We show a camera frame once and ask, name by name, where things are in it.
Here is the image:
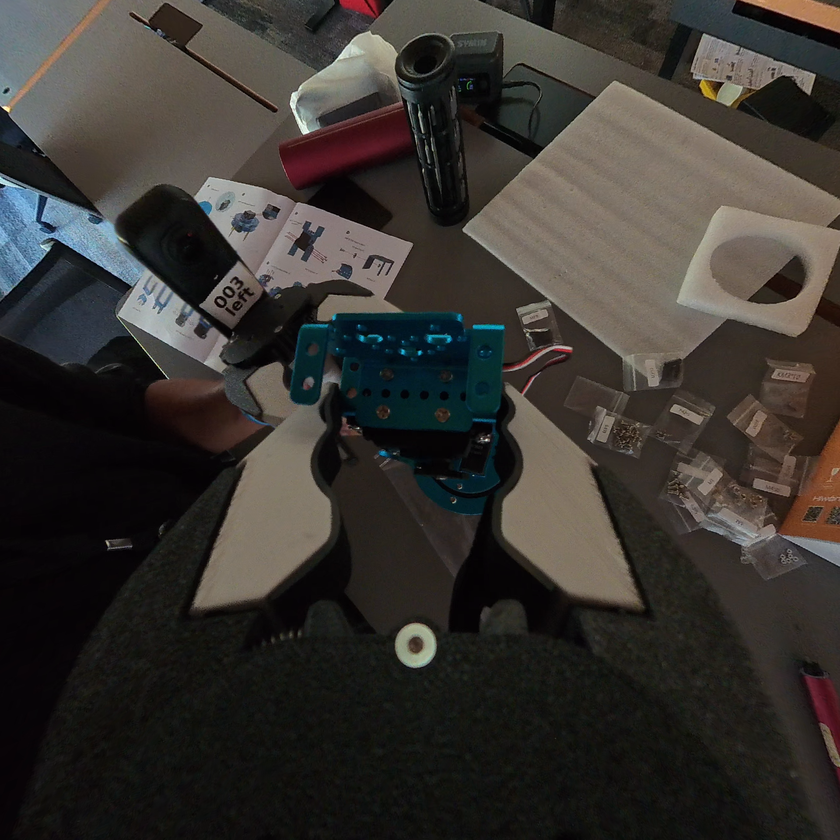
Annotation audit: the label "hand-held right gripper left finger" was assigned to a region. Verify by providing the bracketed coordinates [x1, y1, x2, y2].
[189, 394, 357, 618]

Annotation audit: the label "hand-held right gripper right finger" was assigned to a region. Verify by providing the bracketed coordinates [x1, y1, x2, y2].
[451, 387, 647, 631]

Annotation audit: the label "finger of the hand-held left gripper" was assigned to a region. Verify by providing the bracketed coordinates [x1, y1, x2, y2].
[251, 358, 307, 422]
[307, 279, 404, 317]

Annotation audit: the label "blue servo bracket assembly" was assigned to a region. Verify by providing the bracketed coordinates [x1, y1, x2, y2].
[287, 310, 509, 475]

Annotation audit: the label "red white black servo cable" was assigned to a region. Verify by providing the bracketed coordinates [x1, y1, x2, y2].
[503, 343, 576, 396]

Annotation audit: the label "person's left forearm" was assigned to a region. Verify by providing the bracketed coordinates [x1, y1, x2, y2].
[143, 376, 265, 455]

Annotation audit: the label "dark grey desk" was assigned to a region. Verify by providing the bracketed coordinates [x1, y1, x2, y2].
[115, 0, 840, 840]

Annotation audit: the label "adjoining grey desk with slots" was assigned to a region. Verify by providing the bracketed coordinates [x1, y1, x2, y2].
[0, 0, 317, 206]

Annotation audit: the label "printed assembly manual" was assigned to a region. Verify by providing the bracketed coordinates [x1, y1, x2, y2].
[115, 175, 416, 373]

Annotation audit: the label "black flat device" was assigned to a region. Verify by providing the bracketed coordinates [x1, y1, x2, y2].
[306, 176, 395, 232]

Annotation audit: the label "large clear plastic bag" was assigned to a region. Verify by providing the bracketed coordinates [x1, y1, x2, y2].
[379, 458, 488, 573]

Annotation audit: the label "dark red tube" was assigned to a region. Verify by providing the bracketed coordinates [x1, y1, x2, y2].
[277, 100, 412, 189]

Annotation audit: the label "clear bag with black part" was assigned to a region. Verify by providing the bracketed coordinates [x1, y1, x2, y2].
[621, 352, 686, 395]
[516, 298, 565, 353]

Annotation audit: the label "group of small parts bags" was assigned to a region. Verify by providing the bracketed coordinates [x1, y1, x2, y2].
[563, 356, 823, 583]

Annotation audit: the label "black cylindrical bottle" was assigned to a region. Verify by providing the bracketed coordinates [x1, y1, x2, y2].
[394, 31, 473, 227]

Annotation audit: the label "white plastic bag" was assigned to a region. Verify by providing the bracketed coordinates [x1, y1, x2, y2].
[289, 30, 403, 130]

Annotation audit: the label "orange and white cardboard box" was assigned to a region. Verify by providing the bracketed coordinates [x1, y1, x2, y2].
[776, 438, 840, 543]

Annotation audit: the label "black charger with display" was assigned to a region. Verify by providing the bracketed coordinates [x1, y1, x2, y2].
[451, 28, 506, 101]

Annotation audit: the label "white foam sheet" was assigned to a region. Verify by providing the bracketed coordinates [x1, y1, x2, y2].
[461, 79, 840, 360]

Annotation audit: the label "white foam piece with hole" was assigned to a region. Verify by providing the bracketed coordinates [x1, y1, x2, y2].
[675, 204, 840, 338]

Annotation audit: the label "red electric screwdriver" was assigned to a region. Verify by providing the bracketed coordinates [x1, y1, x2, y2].
[796, 658, 840, 786]

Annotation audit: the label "yellow plastic bin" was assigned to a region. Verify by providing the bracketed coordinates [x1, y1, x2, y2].
[697, 77, 744, 110]

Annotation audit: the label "printed paper sheets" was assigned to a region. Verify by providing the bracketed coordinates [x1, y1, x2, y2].
[688, 31, 819, 94]

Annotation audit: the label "black charger cable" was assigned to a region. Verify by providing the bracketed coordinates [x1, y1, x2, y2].
[500, 77, 547, 127]

